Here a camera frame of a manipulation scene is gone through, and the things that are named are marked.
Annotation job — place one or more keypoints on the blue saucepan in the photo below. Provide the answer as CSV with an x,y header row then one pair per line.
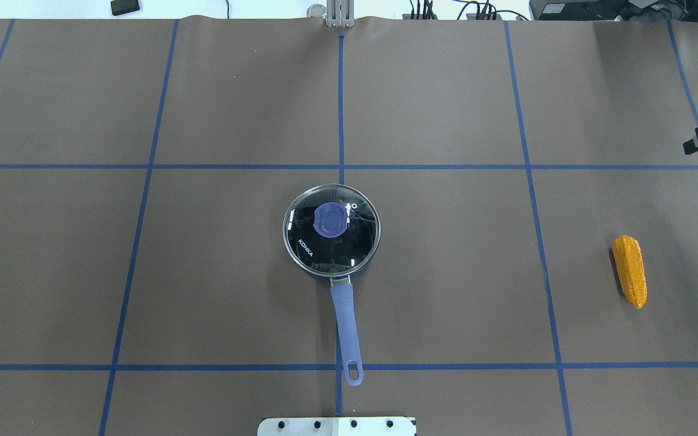
x,y
342,294

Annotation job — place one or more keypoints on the glass pot lid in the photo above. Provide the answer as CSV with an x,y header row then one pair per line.
x,y
332,231

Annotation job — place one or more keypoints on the yellow corn cob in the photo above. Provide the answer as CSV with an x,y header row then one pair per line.
x,y
628,259

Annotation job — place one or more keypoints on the black phone on desk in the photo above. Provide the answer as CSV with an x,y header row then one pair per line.
x,y
122,7

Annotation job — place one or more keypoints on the aluminium frame post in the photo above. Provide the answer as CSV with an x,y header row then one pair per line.
x,y
340,13

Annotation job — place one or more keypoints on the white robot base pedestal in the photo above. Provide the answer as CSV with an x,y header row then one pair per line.
x,y
395,425

